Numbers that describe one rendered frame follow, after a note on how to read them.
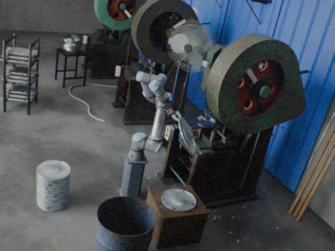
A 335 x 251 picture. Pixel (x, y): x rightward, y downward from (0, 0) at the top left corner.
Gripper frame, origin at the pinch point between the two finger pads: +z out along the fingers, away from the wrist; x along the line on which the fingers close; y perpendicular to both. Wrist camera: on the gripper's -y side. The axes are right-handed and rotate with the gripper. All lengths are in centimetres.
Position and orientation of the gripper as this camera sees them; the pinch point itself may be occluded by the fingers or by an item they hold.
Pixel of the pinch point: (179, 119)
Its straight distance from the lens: 262.6
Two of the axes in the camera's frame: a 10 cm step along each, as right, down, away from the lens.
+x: -8.3, 5.3, 2.0
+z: 5.6, 7.2, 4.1
